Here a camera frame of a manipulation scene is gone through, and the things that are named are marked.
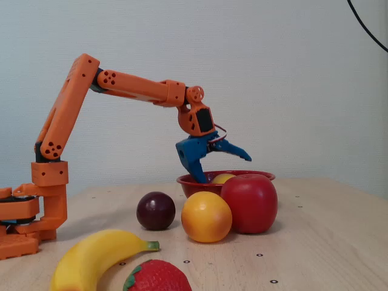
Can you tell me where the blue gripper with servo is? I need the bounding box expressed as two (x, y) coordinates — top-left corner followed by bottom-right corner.
(175, 130), (252, 184)

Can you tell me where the yellow lemon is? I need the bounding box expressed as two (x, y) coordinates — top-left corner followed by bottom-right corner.
(211, 173), (237, 184)

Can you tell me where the orange robot base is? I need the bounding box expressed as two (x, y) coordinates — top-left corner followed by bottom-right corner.
(0, 181), (68, 261)

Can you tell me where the red speckled bowl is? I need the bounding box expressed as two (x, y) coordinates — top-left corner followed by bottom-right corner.
(176, 170), (276, 199)

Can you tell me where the red apple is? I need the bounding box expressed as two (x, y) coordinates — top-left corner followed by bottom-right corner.
(220, 173), (279, 235)

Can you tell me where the orange fruit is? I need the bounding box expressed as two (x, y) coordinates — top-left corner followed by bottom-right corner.
(181, 191), (233, 244)

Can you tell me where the dark purple plum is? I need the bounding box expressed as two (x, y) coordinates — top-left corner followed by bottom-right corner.
(136, 191), (176, 231)

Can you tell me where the red strawberry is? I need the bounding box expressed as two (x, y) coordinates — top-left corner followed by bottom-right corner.
(122, 259), (193, 291)

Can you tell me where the yellow banana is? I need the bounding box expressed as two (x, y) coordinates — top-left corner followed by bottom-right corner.
(50, 229), (161, 291)

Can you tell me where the red white black servo cable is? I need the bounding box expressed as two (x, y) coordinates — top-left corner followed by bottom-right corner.
(212, 123), (227, 144)

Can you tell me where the black hanging cable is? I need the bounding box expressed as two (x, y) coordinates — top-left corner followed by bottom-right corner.
(347, 0), (388, 53)

